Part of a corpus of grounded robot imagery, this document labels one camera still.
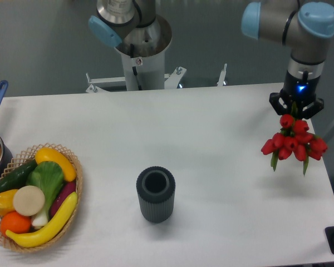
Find yellow squash lower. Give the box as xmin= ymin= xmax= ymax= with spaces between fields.
xmin=6 ymin=192 xmax=78 ymax=248

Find beige round onion slice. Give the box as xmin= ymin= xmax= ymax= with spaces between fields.
xmin=13 ymin=185 xmax=45 ymax=216

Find dark grey ribbed vase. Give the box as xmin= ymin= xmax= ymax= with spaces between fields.
xmin=136 ymin=166 xmax=176 ymax=223

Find yellow squash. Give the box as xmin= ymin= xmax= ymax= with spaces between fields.
xmin=35 ymin=147 xmax=77 ymax=182
xmin=6 ymin=192 xmax=78 ymax=248

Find orange fruit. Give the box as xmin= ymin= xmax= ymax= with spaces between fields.
xmin=0 ymin=211 xmax=31 ymax=236

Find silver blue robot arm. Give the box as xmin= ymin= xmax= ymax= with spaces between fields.
xmin=241 ymin=1 xmax=334 ymax=119

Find woven wicker basket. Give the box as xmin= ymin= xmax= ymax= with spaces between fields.
xmin=0 ymin=144 xmax=83 ymax=253

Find yellow bell pepper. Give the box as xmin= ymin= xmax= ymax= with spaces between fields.
xmin=0 ymin=189 xmax=18 ymax=216

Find white metal base frame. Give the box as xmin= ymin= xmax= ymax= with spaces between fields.
xmin=86 ymin=63 xmax=228 ymax=93

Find green bok choy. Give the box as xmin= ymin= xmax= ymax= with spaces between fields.
xmin=26 ymin=161 xmax=64 ymax=229

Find red tulip bouquet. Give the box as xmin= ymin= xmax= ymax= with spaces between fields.
xmin=261 ymin=103 xmax=328 ymax=174

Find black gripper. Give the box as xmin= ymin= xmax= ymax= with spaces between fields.
xmin=269 ymin=71 xmax=324 ymax=120

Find purple sweet potato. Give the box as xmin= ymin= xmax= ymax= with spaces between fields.
xmin=50 ymin=181 xmax=76 ymax=218

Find yellow squash upper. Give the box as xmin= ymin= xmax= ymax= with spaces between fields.
xmin=35 ymin=147 xmax=77 ymax=182

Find green cucumber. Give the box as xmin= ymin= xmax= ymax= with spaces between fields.
xmin=0 ymin=160 xmax=37 ymax=193

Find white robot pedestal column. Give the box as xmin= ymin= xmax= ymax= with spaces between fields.
xmin=87 ymin=0 xmax=173 ymax=91

